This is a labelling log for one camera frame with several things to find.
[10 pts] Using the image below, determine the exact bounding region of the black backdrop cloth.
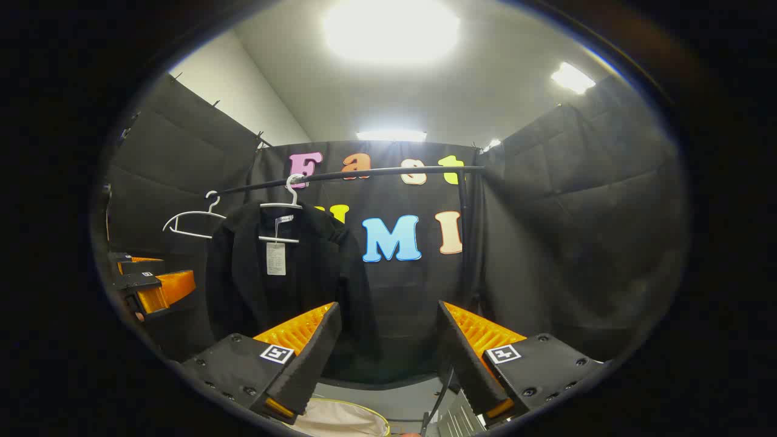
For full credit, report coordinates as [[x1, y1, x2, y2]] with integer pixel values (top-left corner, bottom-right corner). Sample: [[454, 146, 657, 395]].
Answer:
[[100, 73, 690, 386]]

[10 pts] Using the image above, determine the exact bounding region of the black knit jacket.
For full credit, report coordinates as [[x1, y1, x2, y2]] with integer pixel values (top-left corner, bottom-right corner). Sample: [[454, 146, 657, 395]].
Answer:
[[205, 200, 382, 364]]

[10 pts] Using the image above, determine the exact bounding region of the beige laundry hamper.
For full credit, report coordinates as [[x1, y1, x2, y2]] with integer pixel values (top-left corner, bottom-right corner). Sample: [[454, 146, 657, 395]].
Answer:
[[285, 398, 390, 437]]

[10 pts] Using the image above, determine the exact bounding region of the large ceiling light panel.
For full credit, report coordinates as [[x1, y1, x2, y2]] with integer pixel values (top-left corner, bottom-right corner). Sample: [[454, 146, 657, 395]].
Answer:
[[322, 0, 462, 61]]

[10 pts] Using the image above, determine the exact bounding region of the black metal clothes rack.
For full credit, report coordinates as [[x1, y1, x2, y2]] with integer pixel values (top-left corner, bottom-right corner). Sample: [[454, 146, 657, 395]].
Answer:
[[212, 165, 486, 310]]

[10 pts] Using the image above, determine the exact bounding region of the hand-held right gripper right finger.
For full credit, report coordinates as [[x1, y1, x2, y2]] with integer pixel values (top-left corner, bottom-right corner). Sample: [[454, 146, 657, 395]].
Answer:
[[437, 300, 608, 429]]

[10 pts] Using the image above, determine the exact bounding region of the grey ribbed panel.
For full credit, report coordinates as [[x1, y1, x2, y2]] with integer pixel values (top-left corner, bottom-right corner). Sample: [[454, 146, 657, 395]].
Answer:
[[434, 388, 486, 437]]

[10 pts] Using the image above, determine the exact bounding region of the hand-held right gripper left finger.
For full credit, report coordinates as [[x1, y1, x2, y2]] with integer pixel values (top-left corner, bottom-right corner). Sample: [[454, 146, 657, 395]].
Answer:
[[181, 302, 342, 425]]

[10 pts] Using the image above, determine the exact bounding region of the white plastic hanger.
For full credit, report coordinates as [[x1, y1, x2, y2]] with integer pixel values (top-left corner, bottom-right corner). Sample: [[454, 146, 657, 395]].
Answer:
[[259, 174, 305, 245], [163, 191, 228, 240]]

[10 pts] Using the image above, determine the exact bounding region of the black cable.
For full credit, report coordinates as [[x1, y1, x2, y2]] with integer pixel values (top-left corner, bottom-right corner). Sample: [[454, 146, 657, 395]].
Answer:
[[421, 364, 456, 436]]

